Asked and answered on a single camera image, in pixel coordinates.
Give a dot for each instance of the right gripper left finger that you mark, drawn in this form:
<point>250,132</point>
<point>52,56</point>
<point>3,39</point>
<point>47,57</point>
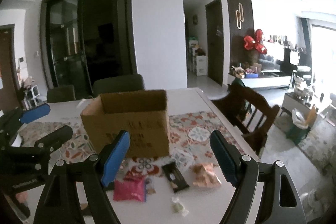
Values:
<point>59,202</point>

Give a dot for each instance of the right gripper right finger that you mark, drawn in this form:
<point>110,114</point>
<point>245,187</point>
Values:
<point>280,201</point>

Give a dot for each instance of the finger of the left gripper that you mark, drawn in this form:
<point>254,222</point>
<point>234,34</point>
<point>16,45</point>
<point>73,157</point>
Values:
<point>48,144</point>
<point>12,121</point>

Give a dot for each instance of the pink red snack packet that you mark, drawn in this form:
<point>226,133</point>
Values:
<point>130,190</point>

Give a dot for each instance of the peach snack wrapper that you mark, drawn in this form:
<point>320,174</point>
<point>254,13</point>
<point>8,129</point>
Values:
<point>205,176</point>

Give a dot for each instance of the white shelf rack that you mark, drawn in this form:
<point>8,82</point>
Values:
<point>30,93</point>

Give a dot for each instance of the dark upholstered chair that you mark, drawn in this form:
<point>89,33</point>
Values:
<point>126,83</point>
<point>64,93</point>

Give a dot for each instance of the green stool with items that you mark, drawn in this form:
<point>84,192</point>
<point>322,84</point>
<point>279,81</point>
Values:
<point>301,125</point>

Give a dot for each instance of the dark wooden dining chair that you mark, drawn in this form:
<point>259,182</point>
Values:
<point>250,112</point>

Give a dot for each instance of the patterned floral table mat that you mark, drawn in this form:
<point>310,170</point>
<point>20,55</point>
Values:
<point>189,142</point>

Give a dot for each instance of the small green wrapped candy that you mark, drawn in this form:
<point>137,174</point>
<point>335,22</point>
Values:
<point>178,207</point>

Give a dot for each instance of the black snack bar packet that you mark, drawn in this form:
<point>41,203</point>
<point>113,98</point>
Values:
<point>176,180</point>

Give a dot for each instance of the brown cardboard box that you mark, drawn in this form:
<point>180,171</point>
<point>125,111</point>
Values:
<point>143,114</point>

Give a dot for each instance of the white tv cabinet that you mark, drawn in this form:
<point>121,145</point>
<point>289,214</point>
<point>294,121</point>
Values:
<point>257,71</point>

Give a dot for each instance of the black framed glass door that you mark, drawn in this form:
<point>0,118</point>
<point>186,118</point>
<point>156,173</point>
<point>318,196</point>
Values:
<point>83,41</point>

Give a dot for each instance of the white storage boxes hallway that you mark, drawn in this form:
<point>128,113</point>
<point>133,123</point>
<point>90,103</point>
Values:
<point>196,57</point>

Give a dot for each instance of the red balloon flower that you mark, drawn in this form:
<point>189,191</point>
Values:
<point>255,43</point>

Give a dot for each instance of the dark hallway door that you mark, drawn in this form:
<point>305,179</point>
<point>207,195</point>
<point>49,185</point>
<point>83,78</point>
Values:
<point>215,41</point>

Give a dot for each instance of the gold wall ornament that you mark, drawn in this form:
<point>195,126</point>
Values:
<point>239,16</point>

